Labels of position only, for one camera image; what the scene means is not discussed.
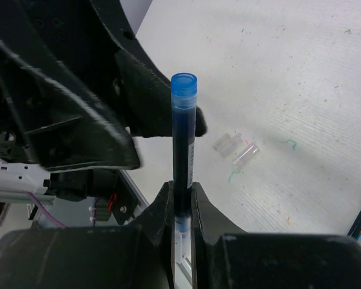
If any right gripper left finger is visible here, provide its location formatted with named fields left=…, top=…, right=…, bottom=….
left=132, top=181, right=174, bottom=288

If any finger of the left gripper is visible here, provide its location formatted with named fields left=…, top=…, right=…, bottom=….
left=90, top=1, right=172, bottom=138

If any clear pen cap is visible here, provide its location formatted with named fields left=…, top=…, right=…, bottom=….
left=233, top=143, right=260, bottom=169
left=212, top=133, right=231, bottom=151
left=221, top=132, right=243, bottom=158

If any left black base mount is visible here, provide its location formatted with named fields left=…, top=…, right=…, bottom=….
left=90, top=170, right=139, bottom=226

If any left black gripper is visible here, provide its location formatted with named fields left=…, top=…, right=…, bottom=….
left=0, top=1, right=141, bottom=199

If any dark navy pen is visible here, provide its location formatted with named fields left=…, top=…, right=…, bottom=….
left=171, top=72, right=197, bottom=264

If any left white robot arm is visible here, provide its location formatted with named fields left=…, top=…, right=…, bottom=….
left=0, top=1, right=172, bottom=224

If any aluminium front rail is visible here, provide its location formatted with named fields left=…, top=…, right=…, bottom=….
left=27, top=172, right=192, bottom=288

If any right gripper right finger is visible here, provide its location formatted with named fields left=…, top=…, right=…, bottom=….
left=191, top=182, right=245, bottom=288

